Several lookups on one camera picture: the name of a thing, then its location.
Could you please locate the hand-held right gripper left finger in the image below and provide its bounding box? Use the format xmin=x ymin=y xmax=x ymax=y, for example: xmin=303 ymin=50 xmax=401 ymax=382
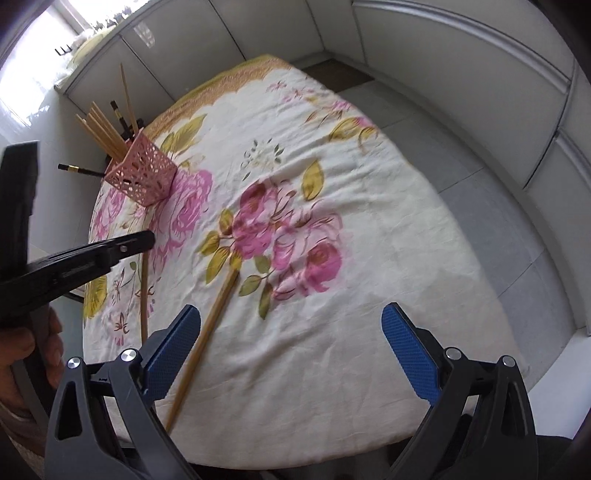
xmin=45 ymin=304 xmax=201 ymax=480

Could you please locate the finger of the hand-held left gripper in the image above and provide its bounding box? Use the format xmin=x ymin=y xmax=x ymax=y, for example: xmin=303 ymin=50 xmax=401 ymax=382
xmin=25 ymin=231 xmax=156 ymax=308
xmin=0 ymin=142 xmax=40 ymax=274

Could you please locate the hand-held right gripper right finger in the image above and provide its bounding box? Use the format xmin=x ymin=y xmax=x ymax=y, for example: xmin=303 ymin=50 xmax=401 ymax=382
xmin=381 ymin=302 xmax=539 ymax=480

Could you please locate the long tan chopstick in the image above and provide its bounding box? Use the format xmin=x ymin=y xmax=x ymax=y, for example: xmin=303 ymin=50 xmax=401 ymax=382
xmin=140 ymin=251 xmax=149 ymax=343
xmin=164 ymin=270 xmax=242 ymax=435

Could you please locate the pink perforated utensil holder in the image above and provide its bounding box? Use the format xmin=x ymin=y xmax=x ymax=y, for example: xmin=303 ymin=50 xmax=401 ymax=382
xmin=104 ymin=129 xmax=178 ymax=207

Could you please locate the bunch of wooden chopsticks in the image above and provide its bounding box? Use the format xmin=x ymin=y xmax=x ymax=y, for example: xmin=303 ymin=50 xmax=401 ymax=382
xmin=76 ymin=64 xmax=141 ymax=160

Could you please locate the person's left hand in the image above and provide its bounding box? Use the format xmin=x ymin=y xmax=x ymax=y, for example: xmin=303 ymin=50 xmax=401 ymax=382
xmin=0 ymin=308 xmax=64 ymax=408

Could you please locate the floral printed blanket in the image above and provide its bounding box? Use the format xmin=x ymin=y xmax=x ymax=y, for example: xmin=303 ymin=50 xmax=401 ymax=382
xmin=83 ymin=54 xmax=532 ymax=467

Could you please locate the pale green basin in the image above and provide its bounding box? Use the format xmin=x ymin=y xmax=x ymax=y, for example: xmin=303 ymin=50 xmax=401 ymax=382
xmin=69 ymin=25 xmax=116 ymax=65

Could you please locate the white cabinet with doors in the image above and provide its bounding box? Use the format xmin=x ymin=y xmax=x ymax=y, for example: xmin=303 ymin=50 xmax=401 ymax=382
xmin=62 ymin=0 xmax=333 ymax=104

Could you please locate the brown floor mat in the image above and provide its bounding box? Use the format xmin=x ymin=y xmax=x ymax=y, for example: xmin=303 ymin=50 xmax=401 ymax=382
xmin=300 ymin=58 xmax=375 ymax=90

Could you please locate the white cabinet with drawers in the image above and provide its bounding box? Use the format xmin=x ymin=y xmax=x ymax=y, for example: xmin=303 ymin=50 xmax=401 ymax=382
xmin=323 ymin=0 xmax=591 ymax=333

